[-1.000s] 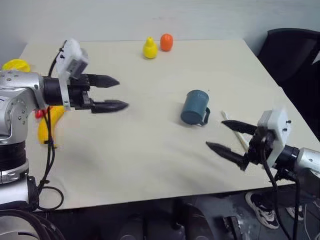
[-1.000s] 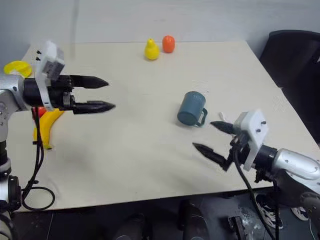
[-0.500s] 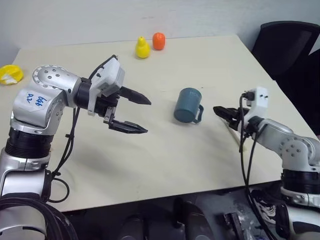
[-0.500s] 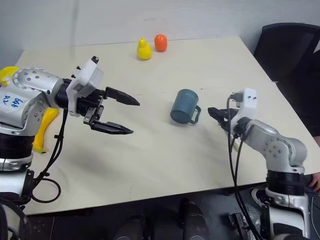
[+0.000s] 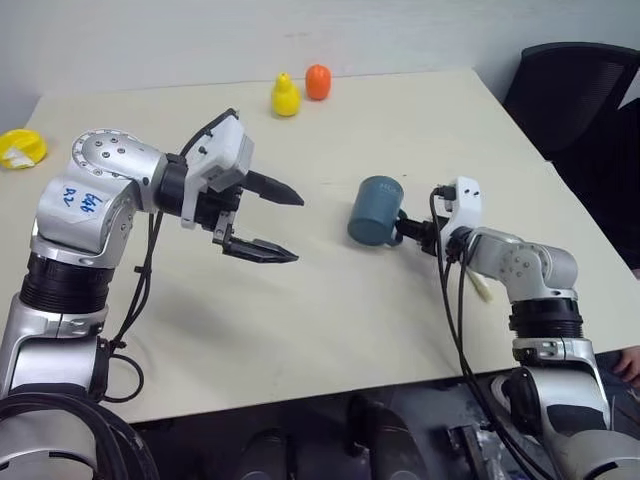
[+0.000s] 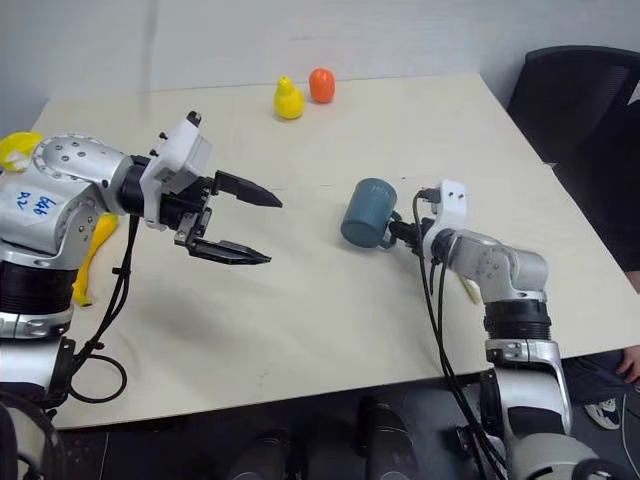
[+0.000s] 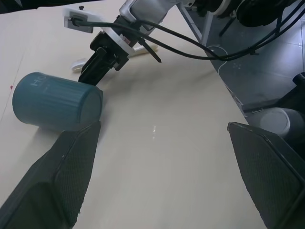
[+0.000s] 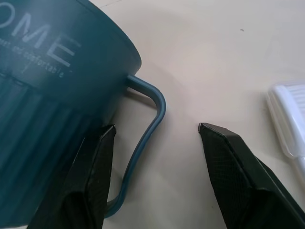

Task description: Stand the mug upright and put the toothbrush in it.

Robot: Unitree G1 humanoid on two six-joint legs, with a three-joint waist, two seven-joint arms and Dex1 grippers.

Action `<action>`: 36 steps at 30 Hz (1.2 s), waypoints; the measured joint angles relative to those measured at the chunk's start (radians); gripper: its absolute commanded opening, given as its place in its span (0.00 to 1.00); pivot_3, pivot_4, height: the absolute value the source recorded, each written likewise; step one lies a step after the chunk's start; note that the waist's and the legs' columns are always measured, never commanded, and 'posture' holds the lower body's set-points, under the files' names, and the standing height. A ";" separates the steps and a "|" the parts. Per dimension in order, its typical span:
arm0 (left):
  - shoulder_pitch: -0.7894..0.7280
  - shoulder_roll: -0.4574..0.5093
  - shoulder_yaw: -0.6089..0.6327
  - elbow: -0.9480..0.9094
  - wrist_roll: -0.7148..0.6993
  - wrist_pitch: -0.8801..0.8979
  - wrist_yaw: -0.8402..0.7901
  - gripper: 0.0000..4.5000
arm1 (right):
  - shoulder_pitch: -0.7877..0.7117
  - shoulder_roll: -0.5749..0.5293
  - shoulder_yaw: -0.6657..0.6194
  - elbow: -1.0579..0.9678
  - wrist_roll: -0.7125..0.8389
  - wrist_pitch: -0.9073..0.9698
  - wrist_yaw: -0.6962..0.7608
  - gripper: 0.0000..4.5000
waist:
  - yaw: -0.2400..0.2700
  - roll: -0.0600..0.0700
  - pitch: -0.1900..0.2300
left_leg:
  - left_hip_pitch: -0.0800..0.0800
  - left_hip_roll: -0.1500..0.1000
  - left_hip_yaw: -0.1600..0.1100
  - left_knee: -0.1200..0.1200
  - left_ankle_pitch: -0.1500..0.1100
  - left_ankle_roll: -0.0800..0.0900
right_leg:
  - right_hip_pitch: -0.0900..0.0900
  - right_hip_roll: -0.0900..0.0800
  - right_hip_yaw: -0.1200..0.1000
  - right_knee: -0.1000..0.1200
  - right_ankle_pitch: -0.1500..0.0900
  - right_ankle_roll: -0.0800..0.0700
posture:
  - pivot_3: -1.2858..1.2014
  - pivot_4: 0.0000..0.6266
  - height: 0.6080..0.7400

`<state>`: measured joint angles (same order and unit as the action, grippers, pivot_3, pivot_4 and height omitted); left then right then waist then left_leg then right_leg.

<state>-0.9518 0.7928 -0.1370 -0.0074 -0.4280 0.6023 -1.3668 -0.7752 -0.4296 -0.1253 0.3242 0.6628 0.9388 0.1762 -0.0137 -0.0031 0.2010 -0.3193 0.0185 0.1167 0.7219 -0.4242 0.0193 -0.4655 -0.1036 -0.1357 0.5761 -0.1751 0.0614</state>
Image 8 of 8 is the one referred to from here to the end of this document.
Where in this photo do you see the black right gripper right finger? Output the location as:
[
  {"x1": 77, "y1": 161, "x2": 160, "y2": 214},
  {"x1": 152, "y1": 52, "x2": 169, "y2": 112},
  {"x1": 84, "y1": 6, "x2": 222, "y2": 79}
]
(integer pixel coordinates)
[{"x1": 197, "y1": 122, "x2": 305, "y2": 229}]

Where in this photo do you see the dark teal plastic mug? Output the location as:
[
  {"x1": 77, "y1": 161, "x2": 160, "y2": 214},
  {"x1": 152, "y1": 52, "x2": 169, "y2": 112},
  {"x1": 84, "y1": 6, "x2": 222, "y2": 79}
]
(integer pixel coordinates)
[{"x1": 0, "y1": 0, "x2": 167, "y2": 229}]

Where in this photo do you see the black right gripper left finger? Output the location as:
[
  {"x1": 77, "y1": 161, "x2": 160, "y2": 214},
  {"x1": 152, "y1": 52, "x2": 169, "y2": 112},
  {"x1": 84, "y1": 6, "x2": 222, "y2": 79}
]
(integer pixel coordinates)
[{"x1": 27, "y1": 124, "x2": 117, "y2": 229}]

